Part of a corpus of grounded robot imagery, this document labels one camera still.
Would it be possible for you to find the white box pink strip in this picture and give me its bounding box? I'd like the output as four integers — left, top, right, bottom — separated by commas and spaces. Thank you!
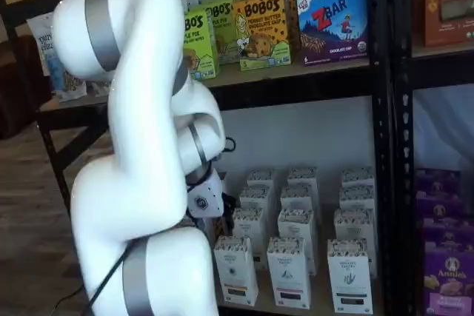
280, 184, 322, 224
277, 206, 320, 276
287, 167, 319, 187
266, 236, 312, 310

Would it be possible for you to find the blue ZBar box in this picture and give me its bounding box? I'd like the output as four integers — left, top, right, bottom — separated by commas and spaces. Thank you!
296, 0, 370, 67

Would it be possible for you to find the white box green strip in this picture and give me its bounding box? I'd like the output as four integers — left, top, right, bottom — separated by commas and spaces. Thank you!
333, 207, 378, 279
340, 167, 375, 189
338, 185, 375, 213
327, 238, 373, 315

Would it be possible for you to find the purely elizabeth blue granola bag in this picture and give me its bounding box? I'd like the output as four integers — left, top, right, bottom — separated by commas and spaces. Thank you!
26, 12, 88, 103

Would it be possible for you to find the white box yellow strip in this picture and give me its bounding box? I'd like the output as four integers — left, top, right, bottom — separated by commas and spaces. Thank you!
238, 184, 274, 213
232, 206, 268, 272
247, 169, 278, 191
213, 235, 259, 308

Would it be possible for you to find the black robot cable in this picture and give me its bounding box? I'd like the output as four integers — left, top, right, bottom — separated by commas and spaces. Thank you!
87, 136, 238, 316

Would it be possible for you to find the black metal shelving unit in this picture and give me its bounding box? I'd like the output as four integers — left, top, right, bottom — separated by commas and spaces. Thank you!
0, 0, 393, 316
388, 0, 474, 316

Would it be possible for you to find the orange snack box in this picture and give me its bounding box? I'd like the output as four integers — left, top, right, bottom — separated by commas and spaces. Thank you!
413, 0, 474, 47

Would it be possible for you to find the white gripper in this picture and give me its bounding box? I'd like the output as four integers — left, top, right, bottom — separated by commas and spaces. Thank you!
186, 173, 240, 235

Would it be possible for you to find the purple Annie's box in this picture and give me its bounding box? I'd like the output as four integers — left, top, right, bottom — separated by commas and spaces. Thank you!
414, 169, 462, 195
421, 215, 474, 254
424, 249, 474, 316
416, 189, 466, 221

